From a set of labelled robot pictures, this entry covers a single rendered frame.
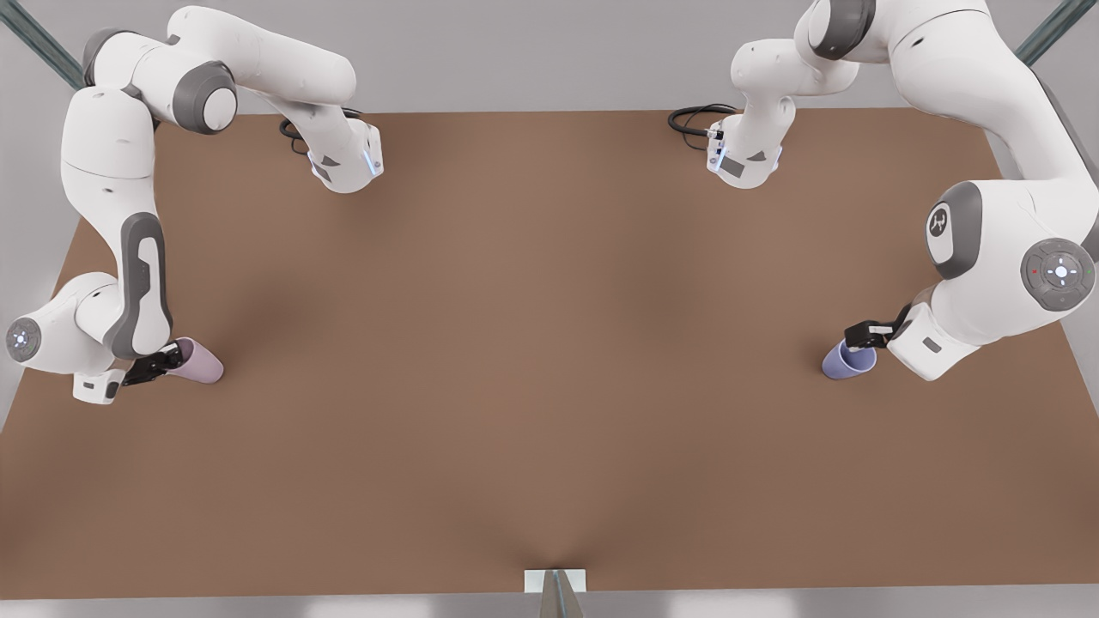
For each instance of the purple cup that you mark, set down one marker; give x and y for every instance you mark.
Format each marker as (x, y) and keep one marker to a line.
(848, 360)

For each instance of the pink cup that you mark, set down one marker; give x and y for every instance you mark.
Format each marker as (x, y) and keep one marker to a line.
(199, 362)

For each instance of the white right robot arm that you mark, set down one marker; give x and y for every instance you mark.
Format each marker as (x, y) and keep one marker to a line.
(112, 163)

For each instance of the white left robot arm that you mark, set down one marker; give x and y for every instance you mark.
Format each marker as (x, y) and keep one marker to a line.
(1004, 249)

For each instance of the silver frame post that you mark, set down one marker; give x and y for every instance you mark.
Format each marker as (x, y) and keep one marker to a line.
(1049, 30)
(558, 594)
(39, 41)

